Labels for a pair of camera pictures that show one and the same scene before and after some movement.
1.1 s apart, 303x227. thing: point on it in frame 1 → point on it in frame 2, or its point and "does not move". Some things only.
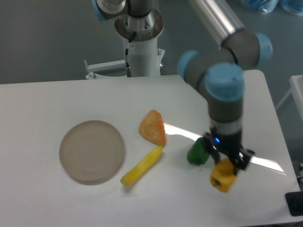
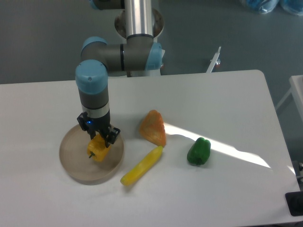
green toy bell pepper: x=198 y=153 does not move
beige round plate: x=92 y=152 does not move
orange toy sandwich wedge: x=152 y=128 does not move
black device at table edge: x=295 y=201 does not move
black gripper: x=232 y=142 → x=93 y=125
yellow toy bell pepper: x=222 y=175 → x=97 y=149
